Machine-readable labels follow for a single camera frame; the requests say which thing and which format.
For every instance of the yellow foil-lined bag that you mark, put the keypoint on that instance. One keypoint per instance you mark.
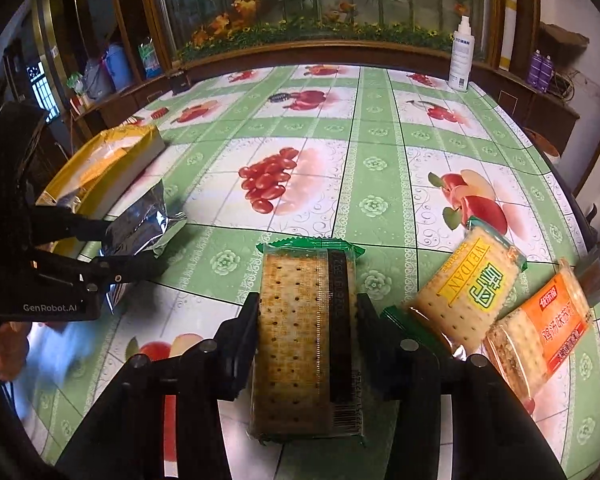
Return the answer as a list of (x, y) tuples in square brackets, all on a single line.
[(130, 160)]

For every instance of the flower painted glass panel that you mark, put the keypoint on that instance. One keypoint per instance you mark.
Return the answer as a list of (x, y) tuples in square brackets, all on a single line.
[(320, 0)]

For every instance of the white spray bottle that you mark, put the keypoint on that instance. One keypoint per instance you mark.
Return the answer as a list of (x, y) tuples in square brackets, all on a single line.
[(460, 60)]

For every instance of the person's left hand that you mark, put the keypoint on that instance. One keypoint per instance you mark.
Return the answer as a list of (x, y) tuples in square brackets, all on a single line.
[(10, 352)]

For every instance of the orange label cracker packet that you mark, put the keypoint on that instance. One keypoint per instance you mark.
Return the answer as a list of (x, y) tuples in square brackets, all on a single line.
[(545, 340)]

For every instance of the green wrapper cracker packet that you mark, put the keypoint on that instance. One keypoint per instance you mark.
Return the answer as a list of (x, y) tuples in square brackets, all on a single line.
[(300, 340)]

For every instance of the barred window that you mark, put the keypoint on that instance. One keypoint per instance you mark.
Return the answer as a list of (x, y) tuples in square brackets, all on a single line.
[(42, 90)]

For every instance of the wooden wall shelf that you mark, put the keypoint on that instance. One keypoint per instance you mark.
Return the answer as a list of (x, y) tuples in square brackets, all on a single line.
[(562, 37)]

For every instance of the green and white bag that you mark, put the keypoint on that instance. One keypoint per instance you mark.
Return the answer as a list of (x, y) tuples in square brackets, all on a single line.
[(77, 84)]

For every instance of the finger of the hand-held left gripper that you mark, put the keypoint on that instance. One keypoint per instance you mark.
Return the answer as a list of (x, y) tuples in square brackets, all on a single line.
[(75, 224), (125, 267)]

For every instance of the fruit print green tablecloth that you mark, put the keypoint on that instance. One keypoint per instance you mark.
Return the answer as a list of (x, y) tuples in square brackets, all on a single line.
[(360, 185)]

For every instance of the black jar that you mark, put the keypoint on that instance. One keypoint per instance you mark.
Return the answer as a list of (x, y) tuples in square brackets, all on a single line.
[(180, 82)]

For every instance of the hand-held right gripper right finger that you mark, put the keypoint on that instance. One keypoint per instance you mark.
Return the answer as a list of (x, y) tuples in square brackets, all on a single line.
[(372, 350)]

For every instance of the silver foil snack packet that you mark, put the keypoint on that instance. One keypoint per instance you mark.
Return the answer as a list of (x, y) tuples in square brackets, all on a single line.
[(140, 220)]

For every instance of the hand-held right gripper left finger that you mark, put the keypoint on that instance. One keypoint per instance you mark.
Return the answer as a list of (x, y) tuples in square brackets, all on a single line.
[(240, 350)]

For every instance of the purple spray can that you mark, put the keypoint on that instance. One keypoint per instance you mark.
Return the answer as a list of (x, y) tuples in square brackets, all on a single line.
[(533, 69), (546, 74)]

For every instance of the blue thermos flask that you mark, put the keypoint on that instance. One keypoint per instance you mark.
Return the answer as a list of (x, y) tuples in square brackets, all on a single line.
[(118, 66)]

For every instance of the green water bottle pack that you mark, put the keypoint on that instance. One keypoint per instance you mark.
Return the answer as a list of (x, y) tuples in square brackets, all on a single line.
[(150, 59)]

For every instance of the yellow label cracker packet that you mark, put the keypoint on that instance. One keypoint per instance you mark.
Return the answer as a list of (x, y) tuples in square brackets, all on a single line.
[(460, 290)]

